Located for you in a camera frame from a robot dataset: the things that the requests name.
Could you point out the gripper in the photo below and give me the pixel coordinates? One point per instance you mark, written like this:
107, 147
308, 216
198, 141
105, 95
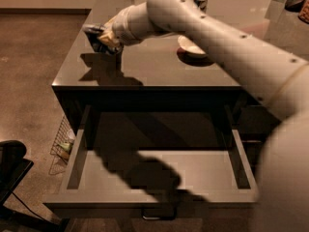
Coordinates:
120, 27

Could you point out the blue chip bag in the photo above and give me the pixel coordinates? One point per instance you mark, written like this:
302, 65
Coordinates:
101, 39

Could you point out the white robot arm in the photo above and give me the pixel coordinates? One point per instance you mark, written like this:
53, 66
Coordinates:
274, 77

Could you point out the open grey top drawer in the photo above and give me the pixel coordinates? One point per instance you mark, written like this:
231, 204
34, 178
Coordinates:
123, 162

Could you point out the grey cabinet counter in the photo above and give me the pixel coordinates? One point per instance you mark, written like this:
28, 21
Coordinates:
155, 75

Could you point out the white paper bowl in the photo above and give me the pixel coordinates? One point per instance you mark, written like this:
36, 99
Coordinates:
191, 48

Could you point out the silver blue drink can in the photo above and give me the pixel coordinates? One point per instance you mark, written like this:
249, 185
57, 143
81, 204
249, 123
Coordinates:
201, 4

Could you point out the black office chair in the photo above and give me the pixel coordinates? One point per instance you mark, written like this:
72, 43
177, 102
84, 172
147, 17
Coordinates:
13, 167

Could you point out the dark object on counter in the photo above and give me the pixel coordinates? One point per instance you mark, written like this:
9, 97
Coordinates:
299, 6

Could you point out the wire basket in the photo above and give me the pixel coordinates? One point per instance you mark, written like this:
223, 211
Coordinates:
61, 147

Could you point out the metal drawer handle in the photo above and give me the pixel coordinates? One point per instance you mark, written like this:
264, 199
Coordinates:
158, 213

